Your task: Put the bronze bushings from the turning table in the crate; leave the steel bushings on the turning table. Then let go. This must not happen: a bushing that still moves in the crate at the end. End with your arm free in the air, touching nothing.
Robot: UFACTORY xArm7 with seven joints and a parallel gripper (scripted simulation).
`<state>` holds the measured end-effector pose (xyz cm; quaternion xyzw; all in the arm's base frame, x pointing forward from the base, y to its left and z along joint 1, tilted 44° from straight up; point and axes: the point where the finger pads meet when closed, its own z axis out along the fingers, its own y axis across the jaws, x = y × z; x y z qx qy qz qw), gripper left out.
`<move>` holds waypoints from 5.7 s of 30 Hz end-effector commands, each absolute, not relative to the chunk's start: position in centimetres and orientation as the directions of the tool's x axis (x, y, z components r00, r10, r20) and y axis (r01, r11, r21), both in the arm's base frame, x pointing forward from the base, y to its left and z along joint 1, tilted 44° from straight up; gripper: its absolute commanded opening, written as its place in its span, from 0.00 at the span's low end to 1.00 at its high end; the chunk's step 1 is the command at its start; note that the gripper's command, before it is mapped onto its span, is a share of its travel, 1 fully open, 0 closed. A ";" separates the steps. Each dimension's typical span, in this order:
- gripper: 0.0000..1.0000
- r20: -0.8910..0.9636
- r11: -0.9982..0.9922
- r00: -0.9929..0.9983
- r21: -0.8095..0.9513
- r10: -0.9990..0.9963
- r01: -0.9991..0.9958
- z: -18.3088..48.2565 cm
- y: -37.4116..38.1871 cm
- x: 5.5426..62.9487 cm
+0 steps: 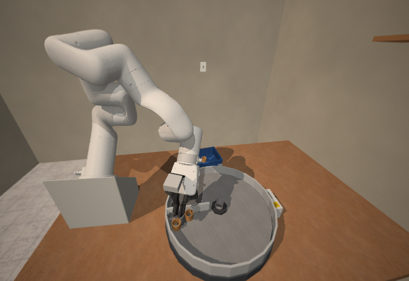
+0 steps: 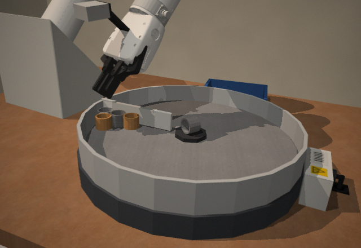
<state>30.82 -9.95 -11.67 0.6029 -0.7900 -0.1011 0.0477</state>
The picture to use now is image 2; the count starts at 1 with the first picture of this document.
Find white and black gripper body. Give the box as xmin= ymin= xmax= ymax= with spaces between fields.
xmin=103 ymin=5 xmax=165 ymax=73

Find grey metal bushing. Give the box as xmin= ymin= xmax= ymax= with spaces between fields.
xmin=110 ymin=110 xmax=126 ymax=127
xmin=180 ymin=116 xmax=201 ymax=134
xmin=97 ymin=107 xmax=113 ymax=114

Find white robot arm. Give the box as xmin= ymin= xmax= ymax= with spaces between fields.
xmin=41 ymin=0 xmax=180 ymax=42

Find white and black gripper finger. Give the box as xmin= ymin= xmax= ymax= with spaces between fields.
xmin=98 ymin=46 xmax=147 ymax=99
xmin=92 ymin=54 xmax=118 ymax=92

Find bronze bushing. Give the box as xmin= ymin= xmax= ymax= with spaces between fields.
xmin=123 ymin=113 xmax=139 ymax=130
xmin=95 ymin=113 xmax=112 ymax=131

